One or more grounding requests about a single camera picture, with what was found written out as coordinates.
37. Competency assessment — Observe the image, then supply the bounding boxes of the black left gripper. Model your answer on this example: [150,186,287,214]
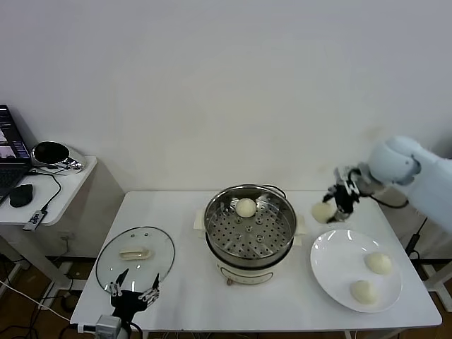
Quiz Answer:
[107,268,162,324]

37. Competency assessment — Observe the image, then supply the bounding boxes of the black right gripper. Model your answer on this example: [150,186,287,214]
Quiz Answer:
[321,185,361,225]

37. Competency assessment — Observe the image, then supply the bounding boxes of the white steamed baozi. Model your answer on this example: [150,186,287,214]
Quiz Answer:
[310,201,335,224]
[234,198,257,218]
[364,252,393,275]
[349,280,379,304]

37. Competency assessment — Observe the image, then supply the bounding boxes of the round glass pot lid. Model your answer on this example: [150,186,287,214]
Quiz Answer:
[95,225,177,293]

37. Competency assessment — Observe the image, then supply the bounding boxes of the stainless steel steamer basket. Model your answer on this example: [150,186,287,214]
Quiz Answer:
[193,183,308,269]

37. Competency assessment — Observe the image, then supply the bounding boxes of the white round plate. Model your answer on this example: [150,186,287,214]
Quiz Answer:
[310,229,404,314]

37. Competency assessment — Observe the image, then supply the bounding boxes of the cream electric cooking pot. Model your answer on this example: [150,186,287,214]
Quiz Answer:
[193,211,308,286]

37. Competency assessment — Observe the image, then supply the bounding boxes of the grey usb hub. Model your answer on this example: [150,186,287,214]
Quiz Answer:
[23,208,49,232]

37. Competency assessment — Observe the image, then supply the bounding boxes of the black computer mouse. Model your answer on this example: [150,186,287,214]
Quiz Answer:
[9,183,35,208]

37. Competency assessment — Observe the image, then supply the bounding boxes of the chrome and black headset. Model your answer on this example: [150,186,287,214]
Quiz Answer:
[30,140,88,174]

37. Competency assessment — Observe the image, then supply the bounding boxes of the black laptop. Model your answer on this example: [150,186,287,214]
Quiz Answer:
[0,104,32,206]

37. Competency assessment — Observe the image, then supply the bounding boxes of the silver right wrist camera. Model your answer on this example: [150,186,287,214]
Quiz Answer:
[333,165,358,194]

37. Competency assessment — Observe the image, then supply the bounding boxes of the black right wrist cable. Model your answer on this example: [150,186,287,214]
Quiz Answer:
[372,194,410,209]

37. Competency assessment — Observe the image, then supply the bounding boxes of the black cable with adapter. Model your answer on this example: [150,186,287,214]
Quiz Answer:
[405,217,428,261]

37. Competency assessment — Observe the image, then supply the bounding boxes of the white floor cable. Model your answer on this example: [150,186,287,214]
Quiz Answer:
[0,278,73,323]

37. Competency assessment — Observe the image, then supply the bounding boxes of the black usb cable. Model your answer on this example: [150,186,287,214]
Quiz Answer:
[28,168,62,213]

